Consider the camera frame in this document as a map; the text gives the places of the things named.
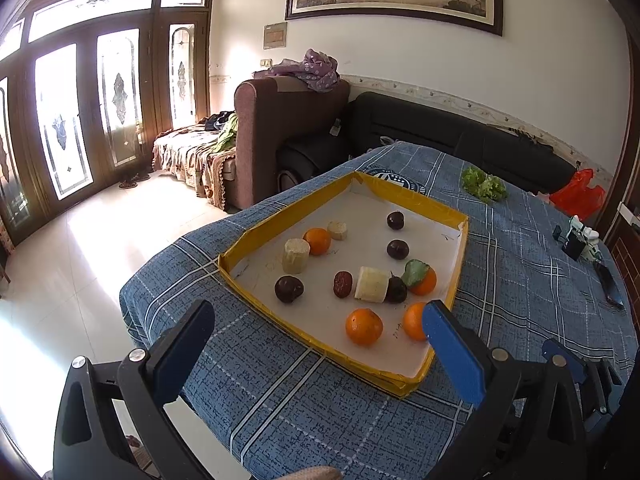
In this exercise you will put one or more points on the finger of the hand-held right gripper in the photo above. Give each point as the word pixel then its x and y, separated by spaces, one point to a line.
pixel 576 362

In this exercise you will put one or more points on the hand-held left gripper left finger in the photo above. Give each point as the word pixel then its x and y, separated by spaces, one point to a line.
pixel 182 350

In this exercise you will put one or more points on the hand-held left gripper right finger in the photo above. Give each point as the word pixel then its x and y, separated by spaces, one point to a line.
pixel 452 355

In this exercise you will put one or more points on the orange mandarin with green leaf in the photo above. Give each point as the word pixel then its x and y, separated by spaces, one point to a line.
pixel 427 283

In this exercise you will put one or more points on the dark purple plum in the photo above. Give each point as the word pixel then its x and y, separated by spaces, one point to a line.
pixel 395 220
pixel 288 289
pixel 397 291
pixel 397 249

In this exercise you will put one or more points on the red date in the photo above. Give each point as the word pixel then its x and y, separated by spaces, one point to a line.
pixel 343 284

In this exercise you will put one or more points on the yellow cardboard tray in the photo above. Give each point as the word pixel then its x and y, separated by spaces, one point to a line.
pixel 350 210

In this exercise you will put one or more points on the dark flat phone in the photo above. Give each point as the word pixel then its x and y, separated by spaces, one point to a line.
pixel 610 285

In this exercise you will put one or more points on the blue plaid blanket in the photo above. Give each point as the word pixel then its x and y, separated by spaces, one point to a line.
pixel 280 385

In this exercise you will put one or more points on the black box device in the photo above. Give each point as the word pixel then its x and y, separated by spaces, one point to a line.
pixel 572 247

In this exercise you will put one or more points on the wooden cabinet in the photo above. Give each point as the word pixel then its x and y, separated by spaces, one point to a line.
pixel 625 255

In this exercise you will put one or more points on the white green package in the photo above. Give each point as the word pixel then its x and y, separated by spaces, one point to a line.
pixel 591 240

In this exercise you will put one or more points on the red plastic bag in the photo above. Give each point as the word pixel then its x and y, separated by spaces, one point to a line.
pixel 575 195

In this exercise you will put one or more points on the green lettuce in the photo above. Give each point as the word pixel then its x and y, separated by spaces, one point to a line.
pixel 484 185

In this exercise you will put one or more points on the pair of slippers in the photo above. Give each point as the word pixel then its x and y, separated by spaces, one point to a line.
pixel 134 181

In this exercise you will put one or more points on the sofa with patterned cover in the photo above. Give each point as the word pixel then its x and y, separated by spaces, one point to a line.
pixel 190 155

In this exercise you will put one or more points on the green cloth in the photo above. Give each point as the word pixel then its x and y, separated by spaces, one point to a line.
pixel 227 135

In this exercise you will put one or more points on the brown sofa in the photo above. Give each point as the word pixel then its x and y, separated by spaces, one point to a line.
pixel 260 135

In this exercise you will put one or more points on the dark clothes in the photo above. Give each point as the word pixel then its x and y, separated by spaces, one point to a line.
pixel 215 121

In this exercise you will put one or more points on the black sofa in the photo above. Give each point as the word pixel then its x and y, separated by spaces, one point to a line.
pixel 415 120

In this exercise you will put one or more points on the small white item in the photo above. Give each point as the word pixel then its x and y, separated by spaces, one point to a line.
pixel 336 127

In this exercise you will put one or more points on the wooden glass door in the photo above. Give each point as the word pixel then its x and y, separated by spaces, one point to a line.
pixel 150 85

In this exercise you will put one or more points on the purple cloth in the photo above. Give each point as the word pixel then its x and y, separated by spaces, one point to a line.
pixel 315 70

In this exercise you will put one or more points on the wall socket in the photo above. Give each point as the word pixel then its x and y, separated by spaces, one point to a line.
pixel 264 63

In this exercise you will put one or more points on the beige wall panel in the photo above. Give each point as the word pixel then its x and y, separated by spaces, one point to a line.
pixel 275 36

